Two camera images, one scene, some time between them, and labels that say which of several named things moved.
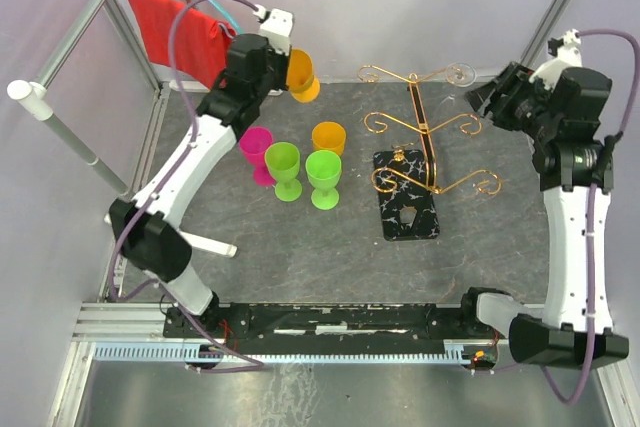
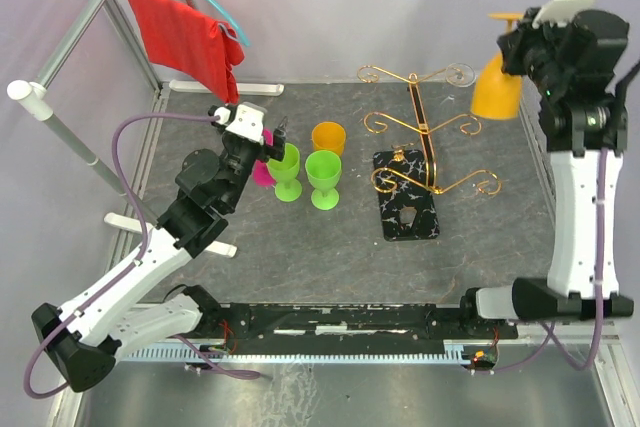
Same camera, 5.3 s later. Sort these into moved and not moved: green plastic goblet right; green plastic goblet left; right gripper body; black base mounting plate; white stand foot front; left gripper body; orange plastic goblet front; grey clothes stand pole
Moved: right gripper body; left gripper body
Not moved: white stand foot front; orange plastic goblet front; black base mounting plate; green plastic goblet right; grey clothes stand pole; green plastic goblet left
